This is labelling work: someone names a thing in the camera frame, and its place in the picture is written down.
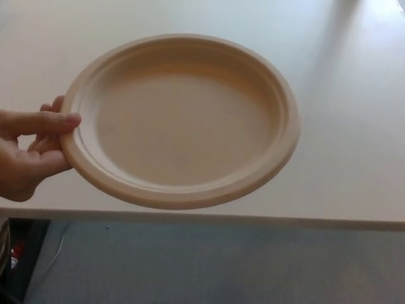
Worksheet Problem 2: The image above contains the small red object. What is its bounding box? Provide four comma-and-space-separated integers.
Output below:
11, 240, 25, 258

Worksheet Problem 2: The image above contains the person bare hand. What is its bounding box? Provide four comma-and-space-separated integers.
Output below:
0, 94, 82, 203

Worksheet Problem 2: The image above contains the round beige paper plate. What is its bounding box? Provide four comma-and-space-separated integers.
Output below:
59, 32, 302, 210

